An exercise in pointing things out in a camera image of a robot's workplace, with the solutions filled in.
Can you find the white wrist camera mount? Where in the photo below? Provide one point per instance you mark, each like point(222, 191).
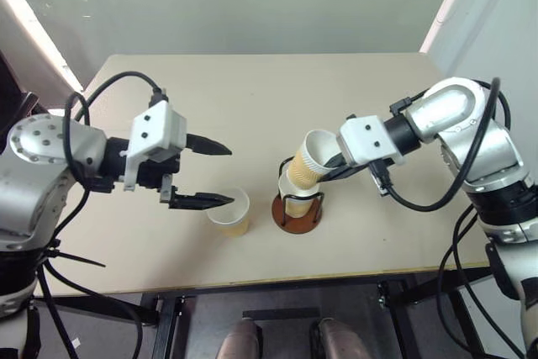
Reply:
point(157, 132)
point(365, 140)

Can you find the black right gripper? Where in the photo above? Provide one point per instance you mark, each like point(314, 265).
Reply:
point(361, 164)

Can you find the black metal table frame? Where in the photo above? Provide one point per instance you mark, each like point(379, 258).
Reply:
point(168, 321)

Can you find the dark brown furniture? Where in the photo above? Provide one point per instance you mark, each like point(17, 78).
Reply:
point(17, 94)

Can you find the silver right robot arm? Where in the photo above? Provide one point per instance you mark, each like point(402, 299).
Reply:
point(483, 153)

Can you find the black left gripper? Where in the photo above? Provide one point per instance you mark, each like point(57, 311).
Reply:
point(149, 174)

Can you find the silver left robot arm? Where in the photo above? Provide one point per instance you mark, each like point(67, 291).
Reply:
point(38, 174)

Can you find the brown ribbed paper cup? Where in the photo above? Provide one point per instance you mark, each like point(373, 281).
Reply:
point(229, 212)
point(304, 165)
point(296, 205)

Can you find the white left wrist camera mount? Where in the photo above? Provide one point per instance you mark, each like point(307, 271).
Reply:
point(157, 132)

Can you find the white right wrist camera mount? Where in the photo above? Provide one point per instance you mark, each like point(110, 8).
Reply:
point(365, 140)

